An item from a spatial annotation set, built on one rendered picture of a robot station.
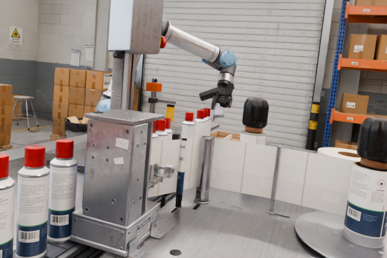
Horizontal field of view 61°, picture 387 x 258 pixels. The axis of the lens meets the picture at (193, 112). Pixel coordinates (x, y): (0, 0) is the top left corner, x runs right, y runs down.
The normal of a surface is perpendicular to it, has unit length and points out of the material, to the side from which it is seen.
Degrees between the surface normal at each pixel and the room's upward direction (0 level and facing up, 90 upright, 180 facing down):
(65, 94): 90
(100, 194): 90
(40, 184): 90
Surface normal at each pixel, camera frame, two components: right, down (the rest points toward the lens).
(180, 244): 0.09, -0.99
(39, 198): 0.69, 0.15
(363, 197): -0.70, 0.02
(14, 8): 0.93, 0.13
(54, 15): -0.36, 0.07
